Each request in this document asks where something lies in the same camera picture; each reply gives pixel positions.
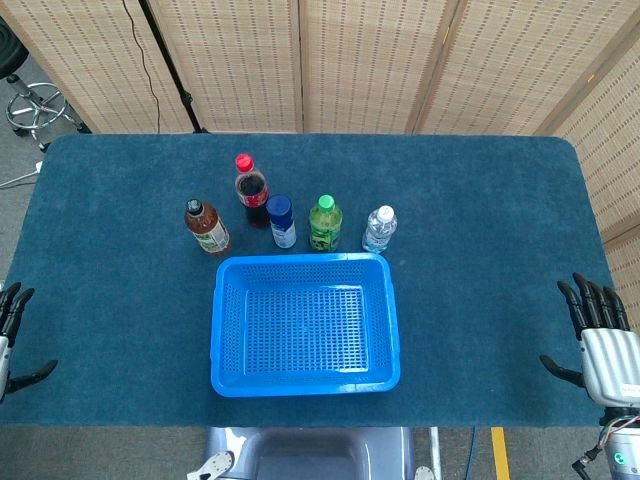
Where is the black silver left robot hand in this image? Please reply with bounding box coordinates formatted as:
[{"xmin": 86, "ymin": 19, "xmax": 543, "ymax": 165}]
[{"xmin": 0, "ymin": 282, "xmax": 59, "ymax": 404}]

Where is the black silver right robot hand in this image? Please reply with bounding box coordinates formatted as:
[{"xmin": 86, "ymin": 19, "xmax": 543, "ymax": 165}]
[{"xmin": 539, "ymin": 272, "xmax": 640, "ymax": 406}]

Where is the brown tea bottle black cap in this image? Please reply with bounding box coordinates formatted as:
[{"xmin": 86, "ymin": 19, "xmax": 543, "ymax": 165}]
[{"xmin": 184, "ymin": 198, "xmax": 232, "ymax": 258}]

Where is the cola bottle red cap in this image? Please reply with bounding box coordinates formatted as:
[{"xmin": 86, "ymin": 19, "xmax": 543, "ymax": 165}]
[{"xmin": 233, "ymin": 153, "xmax": 271, "ymax": 230}]

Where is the clear water bottle white cap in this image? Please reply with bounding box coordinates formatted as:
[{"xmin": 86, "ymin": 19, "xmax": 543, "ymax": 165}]
[{"xmin": 361, "ymin": 204, "xmax": 399, "ymax": 255}]

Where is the white bottle blue cap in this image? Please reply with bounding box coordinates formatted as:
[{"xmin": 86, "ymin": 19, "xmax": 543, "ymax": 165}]
[{"xmin": 265, "ymin": 194, "xmax": 298, "ymax": 250}]

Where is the green soda bottle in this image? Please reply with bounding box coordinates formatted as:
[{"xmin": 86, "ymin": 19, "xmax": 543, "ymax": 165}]
[{"xmin": 308, "ymin": 194, "xmax": 344, "ymax": 253}]

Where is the blue plastic basket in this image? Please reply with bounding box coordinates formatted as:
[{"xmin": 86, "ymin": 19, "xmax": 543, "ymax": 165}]
[{"xmin": 209, "ymin": 252, "xmax": 402, "ymax": 399}]

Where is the dark blue table mat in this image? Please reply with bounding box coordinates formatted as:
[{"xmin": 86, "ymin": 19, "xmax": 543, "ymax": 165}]
[{"xmin": 0, "ymin": 133, "xmax": 626, "ymax": 429}]

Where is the yellow floor tape strip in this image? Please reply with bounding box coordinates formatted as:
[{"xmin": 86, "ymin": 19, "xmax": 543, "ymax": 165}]
[{"xmin": 490, "ymin": 426, "xmax": 511, "ymax": 480}]

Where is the white table leg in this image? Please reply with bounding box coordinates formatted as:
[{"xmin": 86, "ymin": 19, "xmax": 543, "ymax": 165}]
[{"xmin": 429, "ymin": 426, "xmax": 443, "ymax": 480}]

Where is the black stool chrome base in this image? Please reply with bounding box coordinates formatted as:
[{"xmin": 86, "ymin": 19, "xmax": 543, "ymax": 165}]
[{"xmin": 0, "ymin": 17, "xmax": 91, "ymax": 154}]

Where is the black tripod stand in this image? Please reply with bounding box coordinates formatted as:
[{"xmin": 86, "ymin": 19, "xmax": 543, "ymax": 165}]
[{"xmin": 138, "ymin": 0, "xmax": 210, "ymax": 134}]

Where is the blue-grey robot torso base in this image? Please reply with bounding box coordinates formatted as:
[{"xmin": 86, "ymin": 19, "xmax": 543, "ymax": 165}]
[{"xmin": 187, "ymin": 426, "xmax": 436, "ymax": 480}]

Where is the bamboo folding screen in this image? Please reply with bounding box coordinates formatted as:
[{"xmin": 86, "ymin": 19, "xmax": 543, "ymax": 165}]
[{"xmin": 0, "ymin": 0, "xmax": 640, "ymax": 331}]

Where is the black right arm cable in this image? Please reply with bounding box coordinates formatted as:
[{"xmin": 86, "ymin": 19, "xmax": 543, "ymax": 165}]
[{"xmin": 573, "ymin": 444, "xmax": 609, "ymax": 480}]

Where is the blue floor cable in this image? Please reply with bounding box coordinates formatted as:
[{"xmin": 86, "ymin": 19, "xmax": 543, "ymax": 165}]
[{"xmin": 464, "ymin": 426, "xmax": 477, "ymax": 480}]

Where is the thin black hanging cable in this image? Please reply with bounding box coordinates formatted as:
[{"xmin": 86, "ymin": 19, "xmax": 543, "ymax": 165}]
[{"xmin": 121, "ymin": 0, "xmax": 162, "ymax": 134}]

